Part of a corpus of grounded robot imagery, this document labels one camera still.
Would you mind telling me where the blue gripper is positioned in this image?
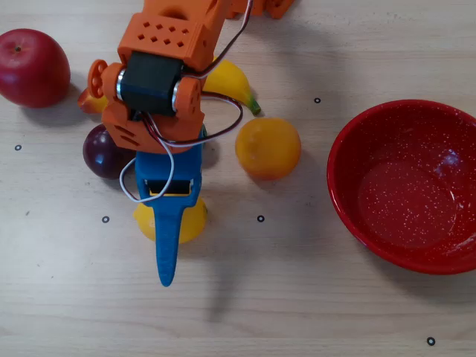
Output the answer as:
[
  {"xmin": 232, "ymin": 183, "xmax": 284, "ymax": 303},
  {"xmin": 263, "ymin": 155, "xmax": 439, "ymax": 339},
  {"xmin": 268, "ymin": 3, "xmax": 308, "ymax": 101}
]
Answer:
[{"xmin": 133, "ymin": 124, "xmax": 208, "ymax": 288}]

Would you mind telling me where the yellow lemon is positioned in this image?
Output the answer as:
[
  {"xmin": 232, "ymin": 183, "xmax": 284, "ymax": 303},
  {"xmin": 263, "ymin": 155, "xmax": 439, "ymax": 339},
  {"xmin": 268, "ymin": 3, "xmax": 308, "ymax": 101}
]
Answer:
[{"xmin": 132, "ymin": 196, "xmax": 208, "ymax": 245}]

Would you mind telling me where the red speckled enamel bowl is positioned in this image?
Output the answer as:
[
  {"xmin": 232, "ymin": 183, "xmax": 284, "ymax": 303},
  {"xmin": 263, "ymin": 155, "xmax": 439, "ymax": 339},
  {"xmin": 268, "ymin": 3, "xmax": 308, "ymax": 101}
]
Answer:
[{"xmin": 327, "ymin": 99, "xmax": 476, "ymax": 275}]

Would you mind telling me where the dark purple plum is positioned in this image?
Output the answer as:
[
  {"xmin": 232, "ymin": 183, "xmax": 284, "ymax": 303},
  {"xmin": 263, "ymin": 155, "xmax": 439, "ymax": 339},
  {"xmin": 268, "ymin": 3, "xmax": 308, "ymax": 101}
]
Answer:
[{"xmin": 82, "ymin": 123, "xmax": 129, "ymax": 180}]

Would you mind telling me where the orange fruit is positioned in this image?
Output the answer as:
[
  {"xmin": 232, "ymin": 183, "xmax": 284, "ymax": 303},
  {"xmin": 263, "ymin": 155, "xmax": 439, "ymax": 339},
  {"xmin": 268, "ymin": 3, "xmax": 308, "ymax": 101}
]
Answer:
[{"xmin": 234, "ymin": 118, "xmax": 302, "ymax": 181}]

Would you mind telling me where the yellow banana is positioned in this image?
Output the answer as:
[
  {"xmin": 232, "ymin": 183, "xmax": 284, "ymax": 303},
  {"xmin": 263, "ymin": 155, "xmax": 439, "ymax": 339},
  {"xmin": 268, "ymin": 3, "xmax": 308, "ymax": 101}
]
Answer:
[{"xmin": 202, "ymin": 59, "xmax": 262, "ymax": 115}]

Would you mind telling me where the red apple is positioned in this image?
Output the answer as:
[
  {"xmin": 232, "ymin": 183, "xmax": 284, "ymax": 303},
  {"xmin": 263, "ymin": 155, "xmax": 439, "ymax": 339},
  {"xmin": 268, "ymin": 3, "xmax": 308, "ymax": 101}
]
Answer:
[{"xmin": 0, "ymin": 28, "xmax": 71, "ymax": 109}]

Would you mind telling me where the white red black servo cable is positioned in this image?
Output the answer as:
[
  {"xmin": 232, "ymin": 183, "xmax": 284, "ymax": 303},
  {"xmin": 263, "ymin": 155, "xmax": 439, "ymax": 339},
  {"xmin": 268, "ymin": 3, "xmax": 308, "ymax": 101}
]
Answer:
[
  {"xmin": 118, "ymin": 92, "xmax": 245, "ymax": 205},
  {"xmin": 181, "ymin": 0, "xmax": 256, "ymax": 81}
]

